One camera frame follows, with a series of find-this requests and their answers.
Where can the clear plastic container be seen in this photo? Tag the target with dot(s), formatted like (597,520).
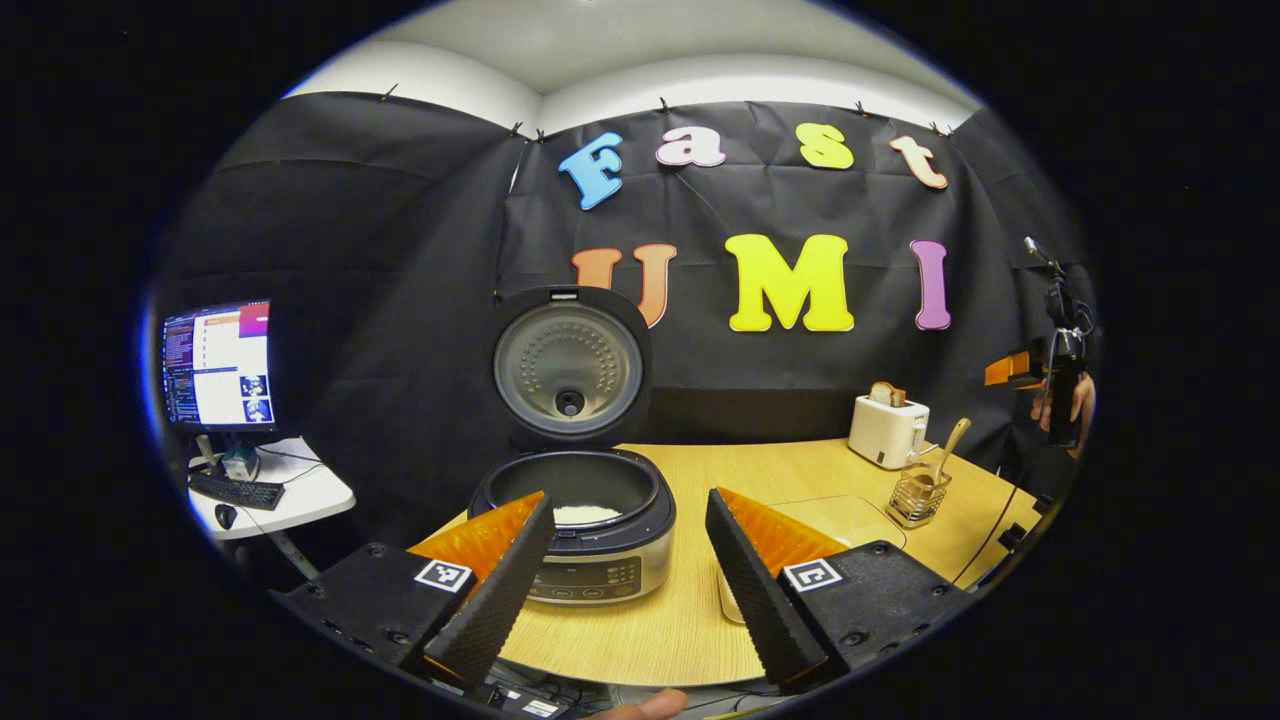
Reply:
(850,515)

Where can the black keyboard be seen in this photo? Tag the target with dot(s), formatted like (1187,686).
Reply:
(237,491)

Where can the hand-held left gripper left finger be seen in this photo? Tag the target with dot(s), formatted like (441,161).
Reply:
(500,590)

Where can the computer monitor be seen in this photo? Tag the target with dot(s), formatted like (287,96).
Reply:
(225,365)

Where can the black computer mouse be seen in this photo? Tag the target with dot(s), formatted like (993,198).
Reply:
(226,516)

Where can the white side table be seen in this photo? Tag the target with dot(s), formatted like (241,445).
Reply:
(315,495)

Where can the white toaster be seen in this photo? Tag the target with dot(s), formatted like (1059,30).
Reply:
(885,435)

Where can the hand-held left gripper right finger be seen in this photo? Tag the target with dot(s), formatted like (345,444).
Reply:
(760,590)

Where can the small teal object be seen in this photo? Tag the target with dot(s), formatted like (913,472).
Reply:
(242,462)

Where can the bread slice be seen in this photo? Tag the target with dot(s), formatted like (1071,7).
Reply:
(888,394)

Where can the white rice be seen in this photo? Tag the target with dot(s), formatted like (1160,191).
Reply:
(587,514)
(732,600)

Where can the wooden spoon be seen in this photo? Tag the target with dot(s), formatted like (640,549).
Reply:
(948,450)

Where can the small black box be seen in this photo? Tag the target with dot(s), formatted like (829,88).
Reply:
(1012,536)

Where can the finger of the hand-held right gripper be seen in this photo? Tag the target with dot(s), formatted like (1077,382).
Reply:
(1010,368)

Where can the dark grey rice cooker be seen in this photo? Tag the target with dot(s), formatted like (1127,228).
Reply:
(570,370)

